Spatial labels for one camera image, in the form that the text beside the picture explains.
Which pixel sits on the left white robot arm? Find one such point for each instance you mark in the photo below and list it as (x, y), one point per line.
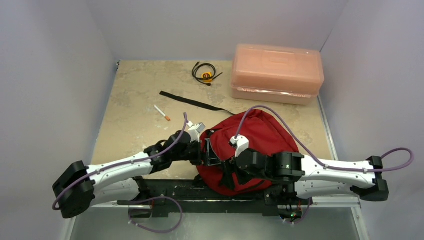
(81, 186)

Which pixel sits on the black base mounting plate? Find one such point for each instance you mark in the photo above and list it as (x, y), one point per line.
(160, 197)

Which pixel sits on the white orange pen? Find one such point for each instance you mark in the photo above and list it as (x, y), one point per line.
(162, 113)

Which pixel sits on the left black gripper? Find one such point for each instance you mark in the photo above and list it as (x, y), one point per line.
(212, 158)

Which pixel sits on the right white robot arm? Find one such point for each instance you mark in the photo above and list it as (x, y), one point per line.
(307, 177)

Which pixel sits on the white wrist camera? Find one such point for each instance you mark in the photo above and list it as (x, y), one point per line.
(195, 130)
(240, 143)

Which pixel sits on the translucent orange plastic box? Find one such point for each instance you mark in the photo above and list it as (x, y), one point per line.
(276, 74)

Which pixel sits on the red student backpack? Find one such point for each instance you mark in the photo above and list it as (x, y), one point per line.
(265, 134)

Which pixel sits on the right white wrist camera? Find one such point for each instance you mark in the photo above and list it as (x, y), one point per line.
(240, 143)

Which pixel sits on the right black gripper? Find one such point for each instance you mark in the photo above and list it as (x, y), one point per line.
(236, 173)

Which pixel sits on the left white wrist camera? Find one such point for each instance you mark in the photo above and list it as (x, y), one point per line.
(195, 130)

